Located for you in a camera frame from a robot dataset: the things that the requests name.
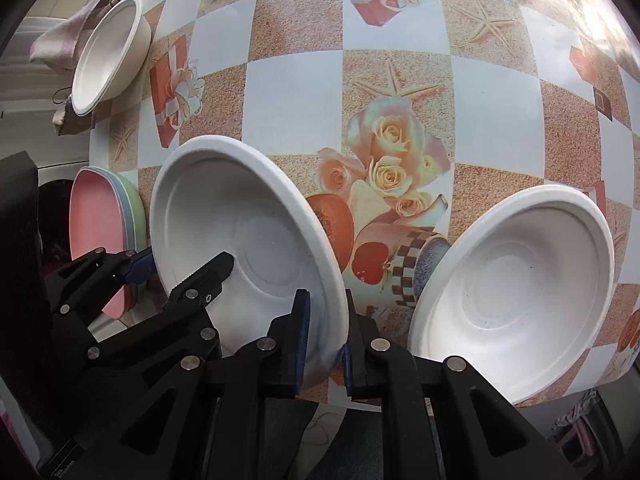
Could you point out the pink white towel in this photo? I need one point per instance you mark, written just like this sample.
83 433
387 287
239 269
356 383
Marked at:
60 47

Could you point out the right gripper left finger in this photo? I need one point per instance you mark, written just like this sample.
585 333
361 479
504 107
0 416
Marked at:
271 366

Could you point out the green square plate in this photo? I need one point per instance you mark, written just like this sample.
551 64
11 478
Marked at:
136 214

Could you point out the pink square plate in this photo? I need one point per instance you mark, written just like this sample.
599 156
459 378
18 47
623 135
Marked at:
95 215

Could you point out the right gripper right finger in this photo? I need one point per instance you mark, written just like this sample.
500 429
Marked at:
442 420

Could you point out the white bowl large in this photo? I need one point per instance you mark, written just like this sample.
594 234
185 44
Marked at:
215 194

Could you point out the blue square plate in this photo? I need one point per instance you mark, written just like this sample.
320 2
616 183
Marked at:
122 199

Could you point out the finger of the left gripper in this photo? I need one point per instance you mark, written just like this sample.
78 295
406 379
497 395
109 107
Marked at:
184 317
86 285

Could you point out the white bowl small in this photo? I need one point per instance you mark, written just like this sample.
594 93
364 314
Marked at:
522 293

